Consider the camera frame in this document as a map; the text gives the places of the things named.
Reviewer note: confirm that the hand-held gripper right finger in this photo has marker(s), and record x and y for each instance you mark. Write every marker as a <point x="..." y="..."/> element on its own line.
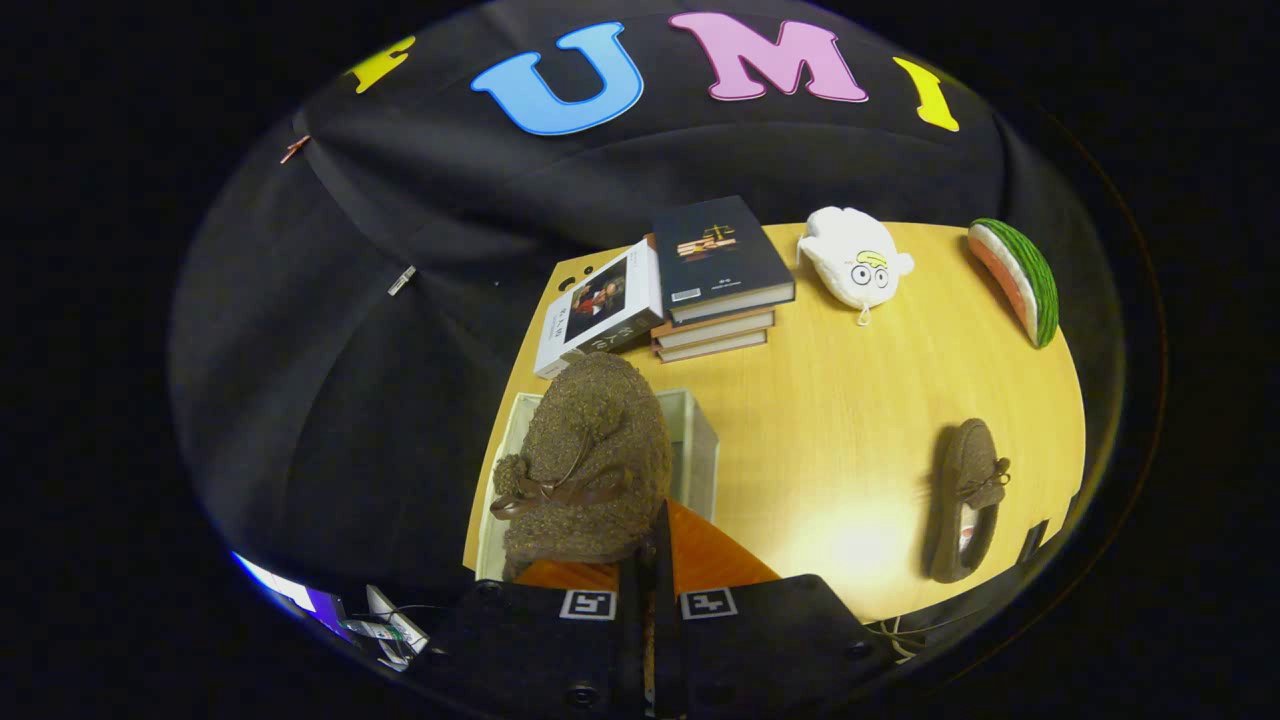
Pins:
<point x="750" y="650"/>

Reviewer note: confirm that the watermelon slice plush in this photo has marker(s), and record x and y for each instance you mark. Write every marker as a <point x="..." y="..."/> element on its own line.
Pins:
<point x="1025" y="275"/>

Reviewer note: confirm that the white plush toy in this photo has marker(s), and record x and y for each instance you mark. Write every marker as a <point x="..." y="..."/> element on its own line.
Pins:
<point x="850" y="260"/>

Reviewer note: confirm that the silver metal clip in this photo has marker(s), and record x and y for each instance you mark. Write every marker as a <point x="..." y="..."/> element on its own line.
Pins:
<point x="401" y="280"/>

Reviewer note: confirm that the lit monitor screen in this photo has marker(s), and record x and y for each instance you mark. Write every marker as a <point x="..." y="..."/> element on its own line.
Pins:
<point x="285" y="590"/>

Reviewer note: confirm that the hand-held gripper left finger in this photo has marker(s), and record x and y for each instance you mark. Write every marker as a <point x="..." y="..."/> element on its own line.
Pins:
<point x="540" y="645"/>

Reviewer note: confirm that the pink clip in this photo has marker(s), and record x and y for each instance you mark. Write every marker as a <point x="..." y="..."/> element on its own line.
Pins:
<point x="294" y="149"/>

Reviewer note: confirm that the grey fabric storage box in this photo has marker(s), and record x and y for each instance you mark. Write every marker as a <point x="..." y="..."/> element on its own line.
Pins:
<point x="695" y="450"/>

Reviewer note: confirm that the brown fuzzy shoe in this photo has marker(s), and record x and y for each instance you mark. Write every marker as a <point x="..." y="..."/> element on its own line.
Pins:
<point x="600" y="440"/>
<point x="965" y="470"/>

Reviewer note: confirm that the brown spine book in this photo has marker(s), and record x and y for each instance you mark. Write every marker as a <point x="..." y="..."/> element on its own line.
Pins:
<point x="715" y="346"/>
<point x="720" y="329"/>

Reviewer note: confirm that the dark cover book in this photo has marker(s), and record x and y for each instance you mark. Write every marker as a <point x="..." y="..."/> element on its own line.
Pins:
<point x="715" y="250"/>

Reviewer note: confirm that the white portrait cover book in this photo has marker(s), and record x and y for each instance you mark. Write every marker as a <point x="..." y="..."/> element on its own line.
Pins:
<point x="595" y="305"/>

